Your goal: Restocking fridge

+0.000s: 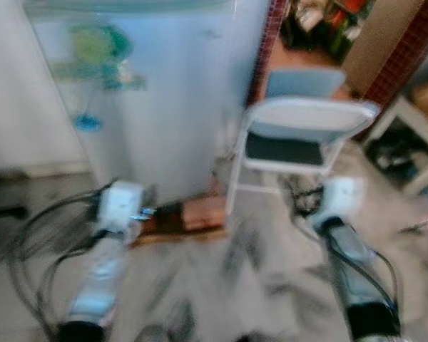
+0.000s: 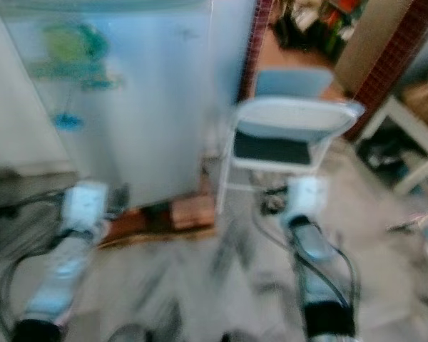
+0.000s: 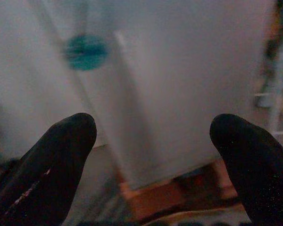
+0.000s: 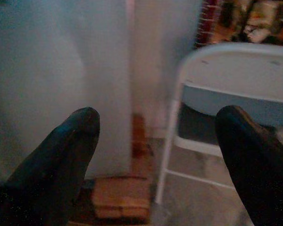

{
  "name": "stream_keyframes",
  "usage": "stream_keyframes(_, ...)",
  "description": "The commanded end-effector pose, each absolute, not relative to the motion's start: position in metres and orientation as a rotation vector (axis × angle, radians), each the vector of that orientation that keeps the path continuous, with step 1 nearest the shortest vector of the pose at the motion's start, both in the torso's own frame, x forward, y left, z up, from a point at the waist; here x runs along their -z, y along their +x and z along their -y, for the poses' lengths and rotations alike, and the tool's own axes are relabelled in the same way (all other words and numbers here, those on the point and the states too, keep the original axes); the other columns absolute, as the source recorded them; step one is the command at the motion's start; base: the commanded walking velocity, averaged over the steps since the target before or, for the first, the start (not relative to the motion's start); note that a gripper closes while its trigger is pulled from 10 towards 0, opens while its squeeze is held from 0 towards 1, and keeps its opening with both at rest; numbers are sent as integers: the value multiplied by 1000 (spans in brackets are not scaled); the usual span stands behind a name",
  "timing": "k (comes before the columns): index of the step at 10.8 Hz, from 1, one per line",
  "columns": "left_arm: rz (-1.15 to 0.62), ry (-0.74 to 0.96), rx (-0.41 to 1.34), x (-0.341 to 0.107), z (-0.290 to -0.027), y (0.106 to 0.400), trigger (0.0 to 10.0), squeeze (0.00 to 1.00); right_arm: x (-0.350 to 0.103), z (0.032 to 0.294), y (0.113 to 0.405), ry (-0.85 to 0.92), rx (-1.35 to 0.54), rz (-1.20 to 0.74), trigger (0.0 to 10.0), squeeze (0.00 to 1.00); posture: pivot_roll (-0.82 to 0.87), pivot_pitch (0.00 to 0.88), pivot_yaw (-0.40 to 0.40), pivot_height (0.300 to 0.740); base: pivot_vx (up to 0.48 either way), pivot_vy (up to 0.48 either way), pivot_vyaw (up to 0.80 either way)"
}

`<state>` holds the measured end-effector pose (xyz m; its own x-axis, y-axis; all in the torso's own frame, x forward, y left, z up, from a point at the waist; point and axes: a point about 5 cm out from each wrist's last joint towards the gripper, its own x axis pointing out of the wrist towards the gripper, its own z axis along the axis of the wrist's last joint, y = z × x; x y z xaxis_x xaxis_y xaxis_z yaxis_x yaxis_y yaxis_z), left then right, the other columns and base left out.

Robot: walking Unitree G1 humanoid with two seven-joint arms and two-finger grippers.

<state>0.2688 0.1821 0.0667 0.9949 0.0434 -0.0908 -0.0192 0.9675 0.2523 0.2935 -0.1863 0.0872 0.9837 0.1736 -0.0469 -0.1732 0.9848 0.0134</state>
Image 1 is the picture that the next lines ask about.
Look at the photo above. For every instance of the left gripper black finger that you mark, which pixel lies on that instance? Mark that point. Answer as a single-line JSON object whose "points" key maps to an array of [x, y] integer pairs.
{"points": [[150, 196]]}

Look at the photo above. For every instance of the red plastic container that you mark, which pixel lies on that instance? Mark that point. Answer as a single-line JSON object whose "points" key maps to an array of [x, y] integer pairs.
{"points": [[353, 6]]}

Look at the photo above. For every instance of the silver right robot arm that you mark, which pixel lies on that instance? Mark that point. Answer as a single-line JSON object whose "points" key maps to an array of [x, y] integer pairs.
{"points": [[357, 263]]}

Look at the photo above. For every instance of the red brick stack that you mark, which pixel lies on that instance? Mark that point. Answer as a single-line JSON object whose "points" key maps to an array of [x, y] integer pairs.
{"points": [[203, 214]]}

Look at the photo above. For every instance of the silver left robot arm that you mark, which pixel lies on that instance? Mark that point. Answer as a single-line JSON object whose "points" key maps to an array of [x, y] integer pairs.
{"points": [[100, 278]]}

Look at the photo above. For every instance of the brown cardboard board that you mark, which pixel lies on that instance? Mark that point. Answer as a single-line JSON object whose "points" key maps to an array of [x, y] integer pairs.
{"points": [[385, 39]]}

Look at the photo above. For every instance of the black bag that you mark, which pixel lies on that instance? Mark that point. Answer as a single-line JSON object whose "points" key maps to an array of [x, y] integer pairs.
{"points": [[389, 149]]}

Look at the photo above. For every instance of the white low table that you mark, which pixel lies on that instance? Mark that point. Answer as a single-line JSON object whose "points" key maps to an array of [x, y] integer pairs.
{"points": [[414, 117]]}

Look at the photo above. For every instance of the small blue fridge sticker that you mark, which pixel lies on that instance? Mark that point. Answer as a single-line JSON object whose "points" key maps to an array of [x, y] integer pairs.
{"points": [[88, 122]]}

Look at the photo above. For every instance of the grey folding chair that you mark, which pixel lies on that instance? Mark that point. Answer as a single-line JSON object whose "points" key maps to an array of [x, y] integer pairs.
{"points": [[307, 117]]}

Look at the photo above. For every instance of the green fridge sticker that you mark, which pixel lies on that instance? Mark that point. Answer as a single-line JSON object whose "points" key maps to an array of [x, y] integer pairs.
{"points": [[93, 46]]}

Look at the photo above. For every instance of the black furniture foot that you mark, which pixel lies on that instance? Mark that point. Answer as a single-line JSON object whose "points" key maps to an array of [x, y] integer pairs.
{"points": [[3, 211]]}

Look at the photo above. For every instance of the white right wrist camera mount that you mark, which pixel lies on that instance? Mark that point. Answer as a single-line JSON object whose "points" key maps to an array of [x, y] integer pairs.
{"points": [[342, 196]]}

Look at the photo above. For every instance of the small white fridge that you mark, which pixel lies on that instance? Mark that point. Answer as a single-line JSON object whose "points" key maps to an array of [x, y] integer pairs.
{"points": [[253, 35]]}

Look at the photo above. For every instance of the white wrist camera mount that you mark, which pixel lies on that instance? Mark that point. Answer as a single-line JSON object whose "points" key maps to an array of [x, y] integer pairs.
{"points": [[342, 196], [121, 203]]}

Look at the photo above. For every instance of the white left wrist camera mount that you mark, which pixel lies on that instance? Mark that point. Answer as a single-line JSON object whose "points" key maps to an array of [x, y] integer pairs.
{"points": [[121, 203]]}

